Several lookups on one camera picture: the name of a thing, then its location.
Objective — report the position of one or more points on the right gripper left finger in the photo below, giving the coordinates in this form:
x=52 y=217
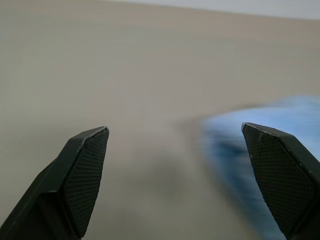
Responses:
x=62 y=187

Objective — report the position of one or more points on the light blue towel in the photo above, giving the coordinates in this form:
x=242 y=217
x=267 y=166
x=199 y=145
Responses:
x=232 y=162

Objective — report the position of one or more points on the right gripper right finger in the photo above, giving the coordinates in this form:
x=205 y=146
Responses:
x=287 y=180

